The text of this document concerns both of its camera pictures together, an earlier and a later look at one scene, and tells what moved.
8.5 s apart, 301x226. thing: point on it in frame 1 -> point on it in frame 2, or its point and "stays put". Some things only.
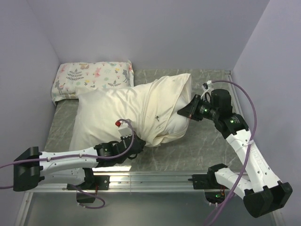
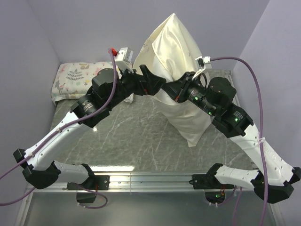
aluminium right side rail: x=239 y=104 stays put
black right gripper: x=191 y=110 -> x=177 y=90
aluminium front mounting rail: x=132 y=182 stays put
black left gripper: x=143 y=143 -> x=148 y=83
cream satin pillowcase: x=152 y=106 -> x=168 y=52
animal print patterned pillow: x=110 y=75 stays put
